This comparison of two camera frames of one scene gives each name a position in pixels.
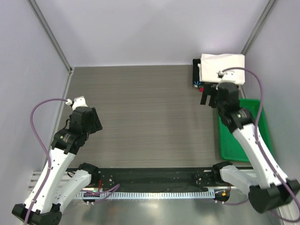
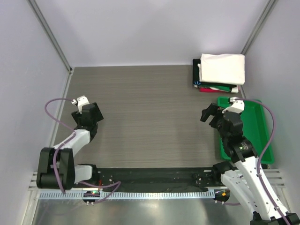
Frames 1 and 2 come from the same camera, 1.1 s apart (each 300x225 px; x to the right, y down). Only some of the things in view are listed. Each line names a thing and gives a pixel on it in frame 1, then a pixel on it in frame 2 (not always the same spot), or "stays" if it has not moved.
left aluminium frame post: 49,35 stays
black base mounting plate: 183,178 stays
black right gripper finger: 213,96 to 214,122
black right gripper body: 219,104 to 221,131
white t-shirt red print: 210,63 stays
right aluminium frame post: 266,11 stays
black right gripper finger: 206,91 to 211,110
